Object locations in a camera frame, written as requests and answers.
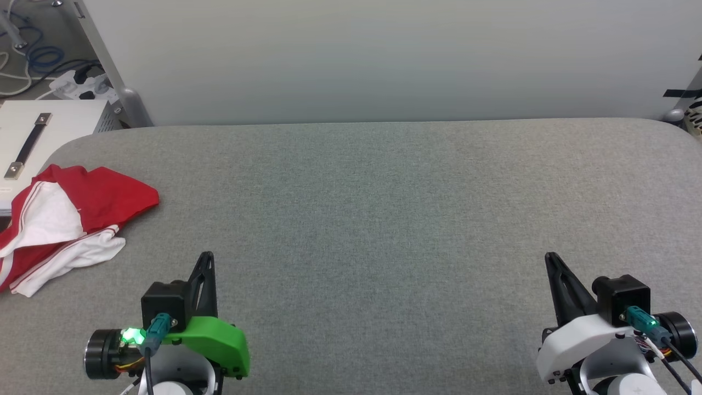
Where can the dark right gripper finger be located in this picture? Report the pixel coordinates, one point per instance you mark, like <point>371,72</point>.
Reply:
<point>567,291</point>

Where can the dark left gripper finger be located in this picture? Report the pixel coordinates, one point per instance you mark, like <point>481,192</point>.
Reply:
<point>207,269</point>

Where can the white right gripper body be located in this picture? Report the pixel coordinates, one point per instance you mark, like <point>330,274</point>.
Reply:
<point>581,337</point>

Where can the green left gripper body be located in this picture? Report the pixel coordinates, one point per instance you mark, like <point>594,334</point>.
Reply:
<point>219,340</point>

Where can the red and white sports jersey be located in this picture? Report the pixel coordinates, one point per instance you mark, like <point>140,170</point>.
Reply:
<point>109,197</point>

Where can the white metal box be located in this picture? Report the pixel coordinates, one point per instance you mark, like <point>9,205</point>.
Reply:
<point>71,118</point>

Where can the black tape strip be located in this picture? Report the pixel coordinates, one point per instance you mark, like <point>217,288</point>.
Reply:
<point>680,92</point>

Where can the white power strip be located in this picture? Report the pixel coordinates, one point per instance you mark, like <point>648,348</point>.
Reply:
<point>66,83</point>

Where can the white partition panel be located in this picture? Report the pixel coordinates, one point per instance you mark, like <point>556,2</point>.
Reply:
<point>384,60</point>

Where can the grey metal table leg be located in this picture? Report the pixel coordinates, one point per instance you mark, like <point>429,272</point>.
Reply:
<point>12,27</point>

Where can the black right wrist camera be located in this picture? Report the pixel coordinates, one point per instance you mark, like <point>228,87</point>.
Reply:
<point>622,299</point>

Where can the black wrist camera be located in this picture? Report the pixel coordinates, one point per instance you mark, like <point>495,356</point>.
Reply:
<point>163,304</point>
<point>622,299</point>

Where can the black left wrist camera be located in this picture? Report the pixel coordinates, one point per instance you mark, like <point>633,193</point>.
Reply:
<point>163,304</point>

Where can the grey partition post with foot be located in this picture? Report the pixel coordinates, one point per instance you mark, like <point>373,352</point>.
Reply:
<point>101,49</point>

